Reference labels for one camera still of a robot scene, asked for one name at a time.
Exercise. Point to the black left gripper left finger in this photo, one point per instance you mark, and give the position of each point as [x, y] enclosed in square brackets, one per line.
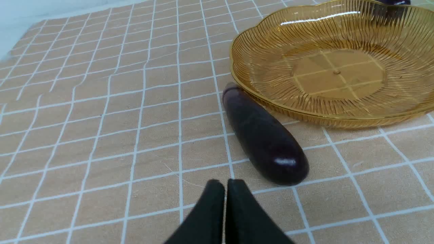
[204, 224]

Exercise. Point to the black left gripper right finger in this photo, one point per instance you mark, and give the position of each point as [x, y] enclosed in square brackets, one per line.
[246, 221]

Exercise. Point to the dark purple eggplant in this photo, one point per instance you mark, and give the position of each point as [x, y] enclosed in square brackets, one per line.
[270, 147]

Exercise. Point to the orange grid tablecloth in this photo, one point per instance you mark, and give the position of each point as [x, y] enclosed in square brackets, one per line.
[111, 125]

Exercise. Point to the amber ribbed glass plate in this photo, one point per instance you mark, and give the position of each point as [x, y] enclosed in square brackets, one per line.
[341, 63]

